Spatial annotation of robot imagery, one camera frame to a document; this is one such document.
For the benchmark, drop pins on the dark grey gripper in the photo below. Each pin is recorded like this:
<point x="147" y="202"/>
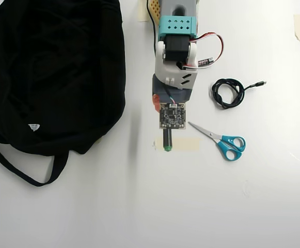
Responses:
<point x="165" y="93"/>

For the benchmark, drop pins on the green marker with black barrel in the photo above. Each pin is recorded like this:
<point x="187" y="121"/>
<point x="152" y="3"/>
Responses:
<point x="167" y="139"/>

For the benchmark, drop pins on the black fabric bag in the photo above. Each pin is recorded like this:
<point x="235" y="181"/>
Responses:
<point x="56" y="77"/>

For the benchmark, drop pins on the long beige masking tape strip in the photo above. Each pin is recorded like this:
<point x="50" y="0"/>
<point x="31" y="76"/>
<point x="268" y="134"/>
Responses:
<point x="188" y="144"/>

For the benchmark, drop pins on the black AAA battery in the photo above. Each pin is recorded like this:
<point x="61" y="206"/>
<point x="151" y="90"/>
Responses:
<point x="206" y="62"/>

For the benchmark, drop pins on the yellow perforated base piece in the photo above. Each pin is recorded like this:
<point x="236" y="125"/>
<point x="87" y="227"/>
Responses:
<point x="155" y="7"/>

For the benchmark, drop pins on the black camera circuit board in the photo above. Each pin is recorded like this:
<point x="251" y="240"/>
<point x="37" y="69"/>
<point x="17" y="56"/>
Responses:
<point x="173" y="116"/>

